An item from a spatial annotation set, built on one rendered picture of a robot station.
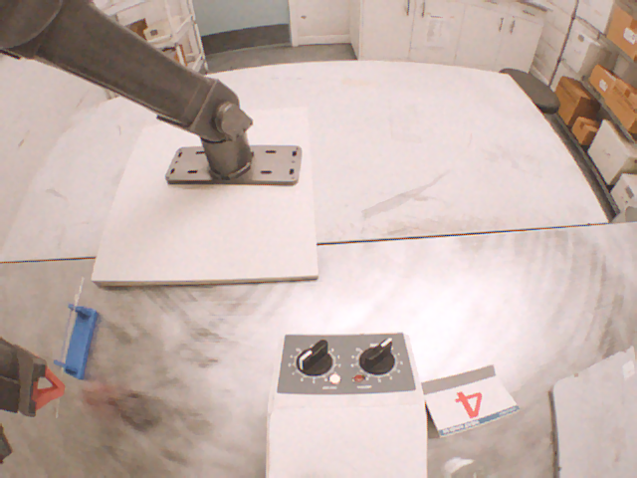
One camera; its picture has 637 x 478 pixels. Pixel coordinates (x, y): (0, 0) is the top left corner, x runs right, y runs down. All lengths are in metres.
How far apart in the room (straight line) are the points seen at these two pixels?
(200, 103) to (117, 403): 0.35
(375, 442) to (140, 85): 0.34
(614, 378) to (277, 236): 0.51
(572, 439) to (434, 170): 0.43
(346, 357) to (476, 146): 0.42
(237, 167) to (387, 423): 0.35
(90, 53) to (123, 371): 0.34
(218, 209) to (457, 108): 0.48
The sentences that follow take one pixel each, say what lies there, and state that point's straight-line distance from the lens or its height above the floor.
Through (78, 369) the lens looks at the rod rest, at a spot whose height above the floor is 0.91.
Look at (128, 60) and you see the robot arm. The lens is 0.29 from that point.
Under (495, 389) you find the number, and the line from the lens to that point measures 0.36.
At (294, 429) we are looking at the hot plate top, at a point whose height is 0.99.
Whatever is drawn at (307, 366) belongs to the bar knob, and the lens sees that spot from 0.28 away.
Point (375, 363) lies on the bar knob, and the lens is 0.29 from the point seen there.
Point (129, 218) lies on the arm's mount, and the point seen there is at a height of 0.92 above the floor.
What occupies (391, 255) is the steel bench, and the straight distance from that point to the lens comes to 0.39.
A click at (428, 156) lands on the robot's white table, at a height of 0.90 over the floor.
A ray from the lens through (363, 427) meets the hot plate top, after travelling 0.25.
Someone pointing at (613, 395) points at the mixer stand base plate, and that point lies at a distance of 0.51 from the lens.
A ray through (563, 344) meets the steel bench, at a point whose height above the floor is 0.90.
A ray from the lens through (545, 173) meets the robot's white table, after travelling 0.62.
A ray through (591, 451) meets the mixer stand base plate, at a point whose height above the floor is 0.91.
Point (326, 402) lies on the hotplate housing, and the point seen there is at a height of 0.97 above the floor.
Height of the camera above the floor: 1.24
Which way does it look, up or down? 58 degrees down
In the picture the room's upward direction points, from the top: 3 degrees counter-clockwise
